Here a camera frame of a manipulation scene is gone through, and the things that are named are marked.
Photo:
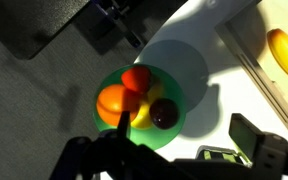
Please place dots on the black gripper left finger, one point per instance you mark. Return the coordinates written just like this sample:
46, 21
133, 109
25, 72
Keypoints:
123, 128

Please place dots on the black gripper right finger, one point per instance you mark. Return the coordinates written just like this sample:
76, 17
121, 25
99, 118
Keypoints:
247, 137

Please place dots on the red toy strawberry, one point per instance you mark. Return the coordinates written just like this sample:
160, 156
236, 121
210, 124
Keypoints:
137, 79

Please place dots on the black white square plush toy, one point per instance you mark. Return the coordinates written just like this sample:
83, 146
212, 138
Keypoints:
205, 152

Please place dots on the yellow toy lemon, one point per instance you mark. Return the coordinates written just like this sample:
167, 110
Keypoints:
143, 120

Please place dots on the orange toy fruit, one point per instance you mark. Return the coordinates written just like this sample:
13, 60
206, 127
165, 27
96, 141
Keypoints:
113, 100

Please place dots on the dark purple toy plum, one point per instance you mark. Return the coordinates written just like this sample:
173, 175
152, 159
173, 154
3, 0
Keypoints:
164, 113

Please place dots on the wooden tray box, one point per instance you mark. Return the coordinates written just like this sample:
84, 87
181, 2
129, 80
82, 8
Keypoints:
267, 63

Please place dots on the green plastic bowl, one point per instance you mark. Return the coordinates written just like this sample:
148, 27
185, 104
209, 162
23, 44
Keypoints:
153, 137

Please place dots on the white round table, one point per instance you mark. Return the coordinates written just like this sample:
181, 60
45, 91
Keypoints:
213, 80

